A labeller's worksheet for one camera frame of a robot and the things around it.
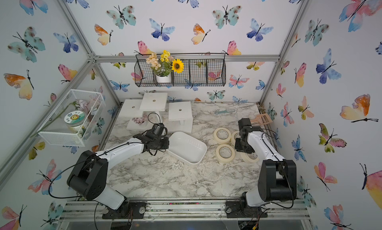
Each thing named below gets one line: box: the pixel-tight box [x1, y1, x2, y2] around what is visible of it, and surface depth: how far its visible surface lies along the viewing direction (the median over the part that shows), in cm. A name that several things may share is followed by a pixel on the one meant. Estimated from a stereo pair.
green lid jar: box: [64, 110, 87, 132], surface depth 67 cm
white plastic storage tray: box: [166, 131, 208, 165], surface depth 98 cm
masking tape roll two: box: [215, 143, 236, 164], surface depth 93 cm
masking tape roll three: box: [231, 130, 241, 147], surface depth 101 cm
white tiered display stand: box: [118, 92, 194, 133], surface depth 97 cm
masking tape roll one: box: [213, 126, 232, 145], surface depth 102 cm
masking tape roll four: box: [240, 151, 260, 164], surface depth 84 cm
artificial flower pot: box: [146, 49, 185, 84], surface depth 85 cm
